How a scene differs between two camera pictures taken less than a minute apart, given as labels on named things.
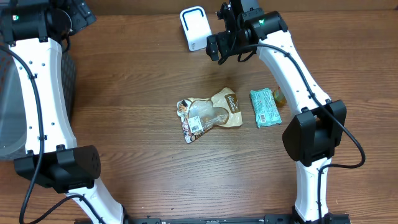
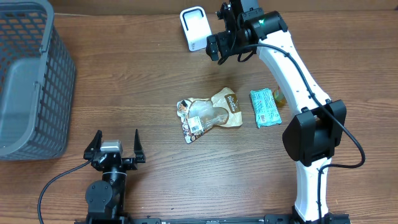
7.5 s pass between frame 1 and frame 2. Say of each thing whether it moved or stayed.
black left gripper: moved
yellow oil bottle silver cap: stayed
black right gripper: stayed
